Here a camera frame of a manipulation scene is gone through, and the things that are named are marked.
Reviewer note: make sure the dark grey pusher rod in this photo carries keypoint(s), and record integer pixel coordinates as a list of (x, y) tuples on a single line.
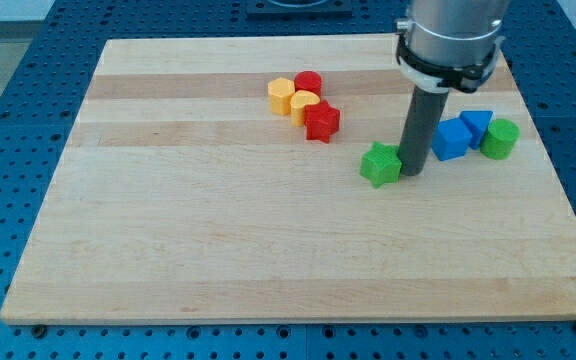
[(422, 120)]

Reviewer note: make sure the green star block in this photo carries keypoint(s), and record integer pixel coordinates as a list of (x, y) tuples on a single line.
[(381, 164)]

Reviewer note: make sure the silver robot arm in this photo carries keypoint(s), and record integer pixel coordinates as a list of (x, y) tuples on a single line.
[(443, 45)]

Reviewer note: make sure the red star block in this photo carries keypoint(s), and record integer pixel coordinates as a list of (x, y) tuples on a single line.
[(322, 121)]

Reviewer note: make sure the blue cube block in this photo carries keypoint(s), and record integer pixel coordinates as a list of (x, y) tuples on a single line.
[(451, 140)]

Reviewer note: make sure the blue triangle block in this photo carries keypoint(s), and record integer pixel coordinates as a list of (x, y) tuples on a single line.
[(477, 122)]

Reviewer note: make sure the green cylinder block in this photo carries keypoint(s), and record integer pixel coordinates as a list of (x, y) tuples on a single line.
[(499, 139)]

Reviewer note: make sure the red cylinder block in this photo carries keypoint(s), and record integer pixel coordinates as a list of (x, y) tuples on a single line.
[(308, 81)]

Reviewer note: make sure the yellow heart block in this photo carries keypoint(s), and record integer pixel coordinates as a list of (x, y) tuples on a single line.
[(298, 102)]

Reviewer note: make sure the yellow hexagon block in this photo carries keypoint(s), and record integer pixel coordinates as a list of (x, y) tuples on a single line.
[(280, 92)]

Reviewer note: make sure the wooden board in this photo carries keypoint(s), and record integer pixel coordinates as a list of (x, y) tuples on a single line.
[(180, 198)]

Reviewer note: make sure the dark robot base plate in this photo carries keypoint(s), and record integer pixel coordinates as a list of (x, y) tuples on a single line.
[(264, 8)]

